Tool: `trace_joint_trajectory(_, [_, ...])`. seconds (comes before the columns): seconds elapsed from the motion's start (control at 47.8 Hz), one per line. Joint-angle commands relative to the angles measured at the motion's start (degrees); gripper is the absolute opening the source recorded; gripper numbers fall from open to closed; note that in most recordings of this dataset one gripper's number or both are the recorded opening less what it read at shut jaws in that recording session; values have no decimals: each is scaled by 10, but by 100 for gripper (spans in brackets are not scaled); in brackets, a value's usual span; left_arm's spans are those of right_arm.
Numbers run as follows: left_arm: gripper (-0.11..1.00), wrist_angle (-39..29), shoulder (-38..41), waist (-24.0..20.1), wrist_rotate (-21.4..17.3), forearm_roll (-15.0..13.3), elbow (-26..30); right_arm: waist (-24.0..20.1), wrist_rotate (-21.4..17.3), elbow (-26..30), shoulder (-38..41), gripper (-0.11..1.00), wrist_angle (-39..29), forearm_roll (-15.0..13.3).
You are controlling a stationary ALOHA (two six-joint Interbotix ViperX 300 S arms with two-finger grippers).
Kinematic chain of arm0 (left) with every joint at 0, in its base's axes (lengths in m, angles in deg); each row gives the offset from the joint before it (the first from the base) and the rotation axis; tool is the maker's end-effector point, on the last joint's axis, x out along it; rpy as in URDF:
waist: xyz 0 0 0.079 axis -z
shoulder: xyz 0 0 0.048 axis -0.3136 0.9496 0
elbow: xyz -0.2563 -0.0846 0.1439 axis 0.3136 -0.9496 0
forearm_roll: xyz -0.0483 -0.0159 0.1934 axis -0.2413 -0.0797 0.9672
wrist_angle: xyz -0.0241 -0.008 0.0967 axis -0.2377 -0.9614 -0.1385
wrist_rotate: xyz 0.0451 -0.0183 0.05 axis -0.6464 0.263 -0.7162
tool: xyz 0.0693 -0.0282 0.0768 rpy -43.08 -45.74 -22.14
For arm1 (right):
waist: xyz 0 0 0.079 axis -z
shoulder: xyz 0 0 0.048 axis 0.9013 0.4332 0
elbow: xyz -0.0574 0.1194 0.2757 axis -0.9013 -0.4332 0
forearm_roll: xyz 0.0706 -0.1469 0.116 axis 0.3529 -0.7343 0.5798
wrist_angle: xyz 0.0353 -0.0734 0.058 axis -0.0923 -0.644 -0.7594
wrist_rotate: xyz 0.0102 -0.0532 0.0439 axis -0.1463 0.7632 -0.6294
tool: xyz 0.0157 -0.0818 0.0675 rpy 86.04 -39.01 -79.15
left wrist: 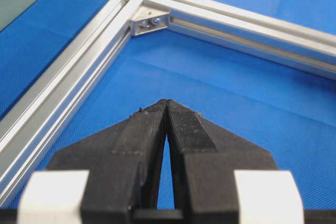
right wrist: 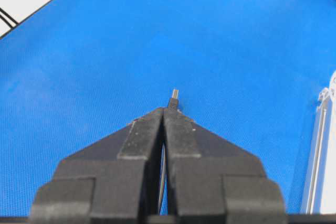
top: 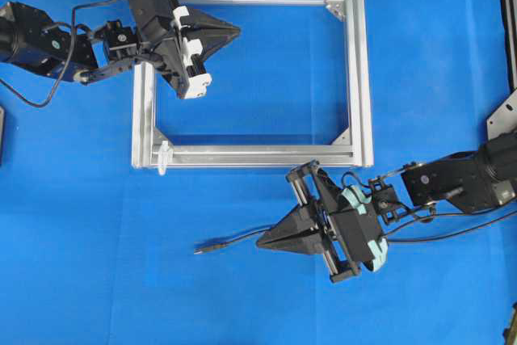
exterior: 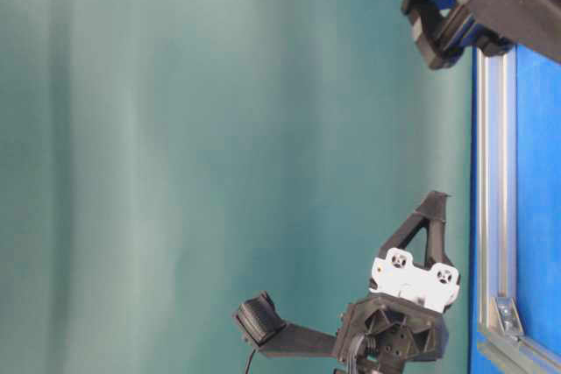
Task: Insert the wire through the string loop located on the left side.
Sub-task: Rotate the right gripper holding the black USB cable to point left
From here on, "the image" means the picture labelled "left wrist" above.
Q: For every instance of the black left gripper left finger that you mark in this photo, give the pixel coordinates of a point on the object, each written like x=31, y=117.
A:
x=124, y=163

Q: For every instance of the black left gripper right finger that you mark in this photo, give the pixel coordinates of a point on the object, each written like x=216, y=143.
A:
x=203, y=159

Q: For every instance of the aluminium extrusion frame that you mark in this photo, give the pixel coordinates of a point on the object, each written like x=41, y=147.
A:
x=34, y=123

